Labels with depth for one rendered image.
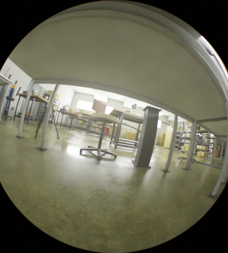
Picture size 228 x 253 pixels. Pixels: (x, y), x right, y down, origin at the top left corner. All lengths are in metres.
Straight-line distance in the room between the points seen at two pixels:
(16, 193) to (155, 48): 1.02
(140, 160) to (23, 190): 1.22
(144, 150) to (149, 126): 0.34
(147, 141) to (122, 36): 1.14
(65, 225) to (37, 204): 0.15
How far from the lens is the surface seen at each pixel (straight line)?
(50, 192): 0.54
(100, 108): 1.64
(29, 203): 0.49
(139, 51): 0.59
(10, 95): 4.64
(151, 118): 1.24
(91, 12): 0.48
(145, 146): 1.20
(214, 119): 1.71
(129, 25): 0.52
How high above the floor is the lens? 0.38
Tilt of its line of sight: 5 degrees up
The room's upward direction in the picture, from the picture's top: 12 degrees clockwise
